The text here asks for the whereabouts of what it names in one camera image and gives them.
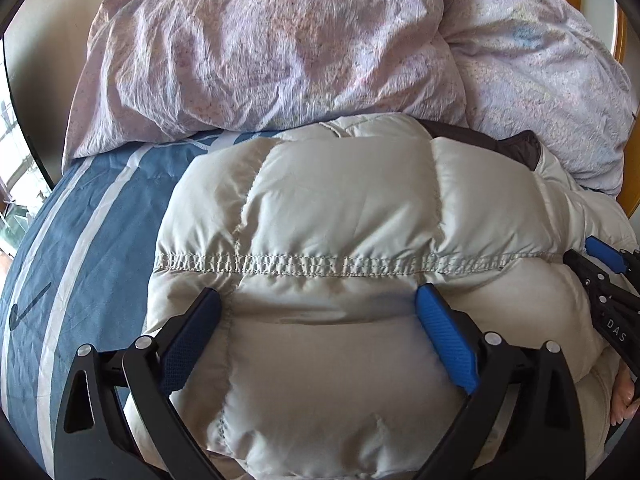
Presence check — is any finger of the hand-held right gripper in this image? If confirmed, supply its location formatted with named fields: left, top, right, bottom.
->
left=584, top=235, right=640, bottom=276
left=563, top=251, right=640, bottom=311

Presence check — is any bright window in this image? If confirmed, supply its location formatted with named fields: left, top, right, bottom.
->
left=0, top=82, right=38, bottom=261

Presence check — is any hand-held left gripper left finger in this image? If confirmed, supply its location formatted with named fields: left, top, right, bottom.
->
left=52, top=287, right=223, bottom=480

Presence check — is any beige puffer jacket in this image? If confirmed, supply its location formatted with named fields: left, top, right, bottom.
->
left=122, top=112, right=640, bottom=480

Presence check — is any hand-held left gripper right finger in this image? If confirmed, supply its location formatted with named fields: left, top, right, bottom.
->
left=414, top=282, right=608, bottom=480

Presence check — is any person's right hand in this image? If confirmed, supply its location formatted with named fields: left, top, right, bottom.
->
left=609, top=360, right=640, bottom=427

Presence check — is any pink floral duvet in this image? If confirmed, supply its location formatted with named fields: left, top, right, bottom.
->
left=65, top=0, right=636, bottom=196

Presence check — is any blue striped bedsheet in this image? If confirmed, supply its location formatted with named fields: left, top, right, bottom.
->
left=0, top=127, right=241, bottom=480

